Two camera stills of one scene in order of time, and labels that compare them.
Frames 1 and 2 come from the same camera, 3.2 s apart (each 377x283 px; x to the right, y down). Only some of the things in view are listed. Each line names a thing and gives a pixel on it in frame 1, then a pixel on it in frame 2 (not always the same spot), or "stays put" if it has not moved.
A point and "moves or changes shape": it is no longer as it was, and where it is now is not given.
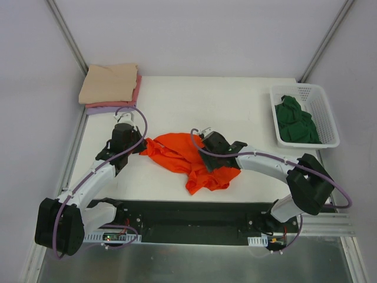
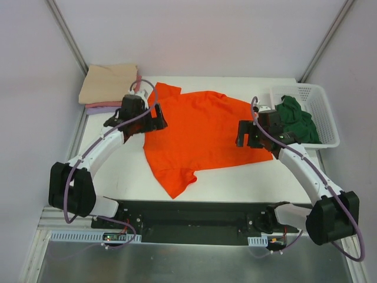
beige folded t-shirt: x=113 y=84 stays put
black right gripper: x=208 y=162 to x=249 y=133
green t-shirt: x=294 y=125 stays put
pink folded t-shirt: x=131 y=103 stays put
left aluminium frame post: x=65 y=29 stays put
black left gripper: x=138 y=142 to x=154 y=119
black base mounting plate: x=201 y=222 stays put
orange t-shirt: x=174 y=151 moves or changes shape
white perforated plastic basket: x=314 y=100 stays put
